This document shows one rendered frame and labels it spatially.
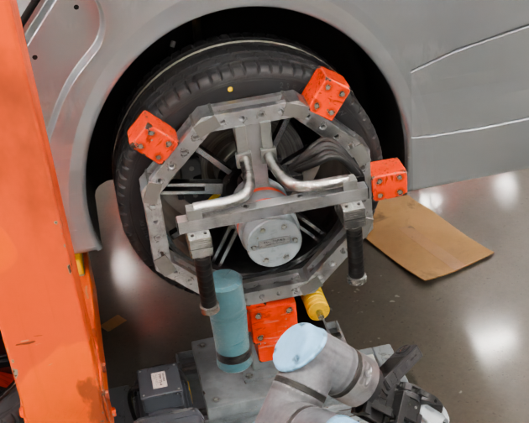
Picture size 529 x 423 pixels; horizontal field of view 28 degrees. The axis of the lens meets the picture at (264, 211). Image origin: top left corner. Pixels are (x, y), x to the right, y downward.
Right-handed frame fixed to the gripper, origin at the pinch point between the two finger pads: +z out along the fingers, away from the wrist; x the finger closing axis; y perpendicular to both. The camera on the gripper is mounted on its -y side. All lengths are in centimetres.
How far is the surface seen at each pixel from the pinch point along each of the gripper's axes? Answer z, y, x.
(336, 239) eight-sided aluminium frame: 11, -54, -59
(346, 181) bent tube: -13, -50, -29
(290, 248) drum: -9, -39, -48
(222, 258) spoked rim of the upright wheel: -6, -44, -80
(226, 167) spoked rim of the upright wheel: -22, -58, -64
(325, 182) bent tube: -17, -48, -31
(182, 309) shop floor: 35, -62, -166
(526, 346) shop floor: 105, -69, -76
